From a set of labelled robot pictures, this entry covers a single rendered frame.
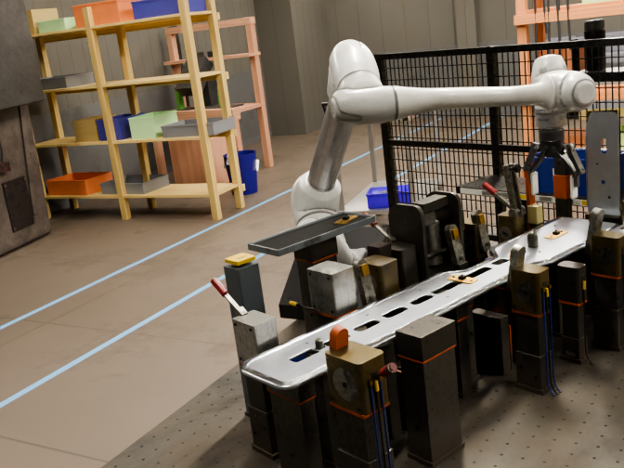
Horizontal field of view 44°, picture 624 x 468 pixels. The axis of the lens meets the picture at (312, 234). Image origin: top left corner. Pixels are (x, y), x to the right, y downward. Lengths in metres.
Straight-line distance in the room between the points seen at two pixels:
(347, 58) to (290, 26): 10.06
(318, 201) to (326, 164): 0.15
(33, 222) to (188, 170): 2.13
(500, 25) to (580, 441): 10.55
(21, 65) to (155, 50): 3.41
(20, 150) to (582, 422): 6.56
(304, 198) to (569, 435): 1.22
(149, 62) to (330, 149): 8.16
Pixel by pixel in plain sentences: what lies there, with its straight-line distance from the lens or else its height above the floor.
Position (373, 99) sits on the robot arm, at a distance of 2.24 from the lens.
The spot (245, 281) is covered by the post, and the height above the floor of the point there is 1.10.
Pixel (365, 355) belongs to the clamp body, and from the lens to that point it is 1.62.
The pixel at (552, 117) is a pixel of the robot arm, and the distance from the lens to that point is 2.41.
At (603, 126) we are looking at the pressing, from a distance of 2.69.
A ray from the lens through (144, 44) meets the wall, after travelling 10.58.
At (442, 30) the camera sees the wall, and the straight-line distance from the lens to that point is 12.54.
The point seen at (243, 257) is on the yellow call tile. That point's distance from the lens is 2.04.
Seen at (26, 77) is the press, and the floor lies 1.55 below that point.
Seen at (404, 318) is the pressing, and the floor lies 1.00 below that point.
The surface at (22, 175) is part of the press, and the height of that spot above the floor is 0.65.
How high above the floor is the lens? 1.73
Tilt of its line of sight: 15 degrees down
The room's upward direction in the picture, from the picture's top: 7 degrees counter-clockwise
